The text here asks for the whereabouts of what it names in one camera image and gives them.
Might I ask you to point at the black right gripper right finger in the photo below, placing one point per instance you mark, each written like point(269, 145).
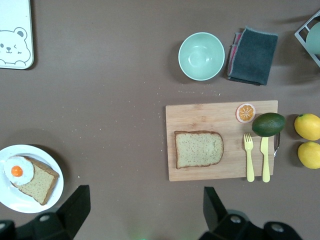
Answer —
point(215, 215)

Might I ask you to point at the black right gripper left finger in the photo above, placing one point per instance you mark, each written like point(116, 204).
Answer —
point(75, 207)

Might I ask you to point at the white round plate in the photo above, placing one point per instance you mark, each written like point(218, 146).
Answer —
point(15, 200)

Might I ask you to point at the brown crust bread slice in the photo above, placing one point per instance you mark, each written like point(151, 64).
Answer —
point(198, 150)
point(41, 185)

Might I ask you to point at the yellow plastic fork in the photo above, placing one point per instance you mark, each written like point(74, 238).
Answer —
point(250, 162)

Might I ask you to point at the fried egg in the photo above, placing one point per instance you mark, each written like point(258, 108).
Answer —
point(18, 170)

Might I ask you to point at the yellow plastic knife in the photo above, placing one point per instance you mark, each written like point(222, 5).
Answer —
point(265, 160)

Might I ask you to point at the small metal utensil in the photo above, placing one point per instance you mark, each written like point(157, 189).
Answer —
point(276, 147)

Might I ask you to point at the wooden cutting board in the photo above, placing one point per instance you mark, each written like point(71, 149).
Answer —
point(200, 117)

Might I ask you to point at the green avocado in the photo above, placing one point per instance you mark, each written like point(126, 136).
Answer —
point(268, 124)

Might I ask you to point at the orange slice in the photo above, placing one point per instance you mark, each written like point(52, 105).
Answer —
point(246, 113)

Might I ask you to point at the yellow lemon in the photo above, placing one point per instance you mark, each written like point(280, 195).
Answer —
point(310, 155)
point(308, 126)

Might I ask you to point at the pale green bowl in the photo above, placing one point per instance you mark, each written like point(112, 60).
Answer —
point(201, 56)

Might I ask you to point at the dark grey cloth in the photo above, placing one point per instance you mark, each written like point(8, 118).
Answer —
point(255, 57)

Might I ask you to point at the pink cloth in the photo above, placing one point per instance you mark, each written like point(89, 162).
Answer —
point(233, 50)

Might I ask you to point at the cream bear print tray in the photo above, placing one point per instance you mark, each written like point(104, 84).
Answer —
point(15, 15)

